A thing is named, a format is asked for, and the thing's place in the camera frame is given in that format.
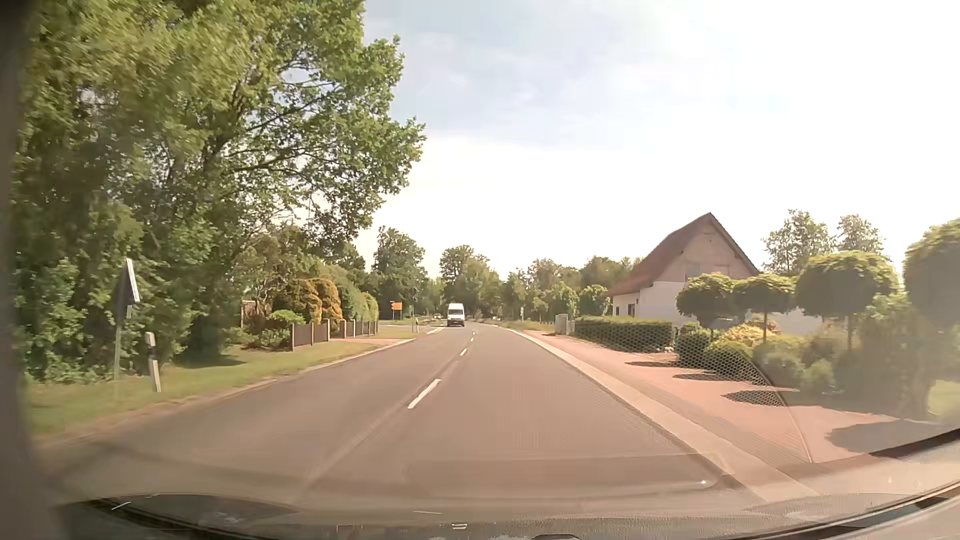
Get white house with brown roof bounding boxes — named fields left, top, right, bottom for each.
left=606, top=212, right=826, bottom=336

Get car's own bonnet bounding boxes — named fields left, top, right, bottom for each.
left=60, top=480, right=960, bottom=540

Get grass verge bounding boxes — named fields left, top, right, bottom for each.
left=26, top=337, right=410, bottom=438

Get row of distant trees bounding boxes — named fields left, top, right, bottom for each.
left=360, top=226, right=639, bottom=322

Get black and white marker post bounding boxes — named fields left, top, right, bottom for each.
left=144, top=331, right=162, bottom=394

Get grey asphalt road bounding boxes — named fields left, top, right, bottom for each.
left=45, top=321, right=751, bottom=519

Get round-trimmed tree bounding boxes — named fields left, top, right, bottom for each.
left=733, top=273, right=798, bottom=343
left=902, top=219, right=960, bottom=331
left=795, top=250, right=899, bottom=352
left=675, top=272, right=740, bottom=331

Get trimmed green hedge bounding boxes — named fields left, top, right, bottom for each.
left=573, top=315, right=675, bottom=354

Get red brick pavement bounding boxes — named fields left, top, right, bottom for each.
left=510, top=327, right=960, bottom=502

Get trimmed bushes behind fence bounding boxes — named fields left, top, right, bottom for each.
left=258, top=276, right=381, bottom=349

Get trees behind house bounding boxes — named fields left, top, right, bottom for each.
left=761, top=209, right=888, bottom=277

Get large roadside trees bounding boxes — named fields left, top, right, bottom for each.
left=11, top=0, right=427, bottom=384

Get road markings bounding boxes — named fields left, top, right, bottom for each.
left=407, top=324, right=477, bottom=411

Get garden bushes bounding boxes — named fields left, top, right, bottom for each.
left=673, top=294, right=948, bottom=418

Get brown fence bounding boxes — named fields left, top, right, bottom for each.
left=289, top=319, right=379, bottom=351

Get road sign on post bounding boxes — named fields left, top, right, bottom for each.
left=111, top=258, right=142, bottom=381

